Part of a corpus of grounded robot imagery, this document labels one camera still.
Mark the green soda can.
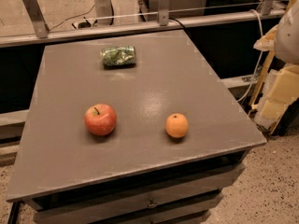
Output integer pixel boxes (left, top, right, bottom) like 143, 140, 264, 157
100, 45, 136, 68

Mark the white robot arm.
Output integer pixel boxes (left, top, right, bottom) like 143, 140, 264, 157
253, 0, 299, 65

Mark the grey drawer cabinet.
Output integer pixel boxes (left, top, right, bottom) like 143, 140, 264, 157
7, 30, 264, 224

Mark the orange fruit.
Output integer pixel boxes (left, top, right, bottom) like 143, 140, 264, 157
165, 113, 189, 138

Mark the red apple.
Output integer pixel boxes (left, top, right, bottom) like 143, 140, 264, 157
84, 104, 117, 136

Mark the white power strip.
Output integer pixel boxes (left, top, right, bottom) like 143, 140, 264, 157
72, 20, 93, 29

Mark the white floor pillar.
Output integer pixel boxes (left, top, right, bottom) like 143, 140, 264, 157
94, 0, 114, 25

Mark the metal railing beam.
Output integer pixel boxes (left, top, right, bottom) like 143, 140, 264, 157
0, 8, 287, 47

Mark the black cable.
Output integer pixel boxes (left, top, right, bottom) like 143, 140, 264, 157
168, 17, 192, 39

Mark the middle metal bracket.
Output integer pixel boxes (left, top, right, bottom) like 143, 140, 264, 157
158, 0, 169, 26

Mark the metal bracket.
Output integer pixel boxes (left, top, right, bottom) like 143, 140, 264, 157
22, 0, 49, 38
158, 0, 169, 26
257, 0, 275, 15

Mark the right metal bracket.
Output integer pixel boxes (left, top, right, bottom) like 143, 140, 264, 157
257, 0, 275, 15

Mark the left metal bracket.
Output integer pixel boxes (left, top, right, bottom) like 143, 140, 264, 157
22, 0, 49, 38

